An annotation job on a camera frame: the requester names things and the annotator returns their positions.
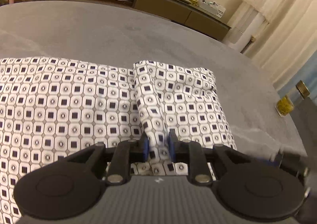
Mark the cream curtain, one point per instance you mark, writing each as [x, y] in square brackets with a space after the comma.
[292, 30]

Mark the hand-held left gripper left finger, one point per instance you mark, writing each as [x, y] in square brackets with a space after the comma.
[146, 146]

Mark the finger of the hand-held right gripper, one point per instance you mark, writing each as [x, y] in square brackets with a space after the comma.
[275, 162]

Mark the white storage box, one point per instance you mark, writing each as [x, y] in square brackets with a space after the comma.
[208, 6]

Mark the long low television cabinet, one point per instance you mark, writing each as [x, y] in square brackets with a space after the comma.
[158, 3]

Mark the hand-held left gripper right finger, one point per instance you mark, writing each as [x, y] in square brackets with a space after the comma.
[171, 146]

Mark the white printed carton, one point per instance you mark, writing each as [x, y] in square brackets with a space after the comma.
[221, 11]

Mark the glass tea bottle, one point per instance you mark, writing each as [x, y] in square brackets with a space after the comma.
[284, 105]

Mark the black white patterned garment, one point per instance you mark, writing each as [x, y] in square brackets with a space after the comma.
[74, 105]

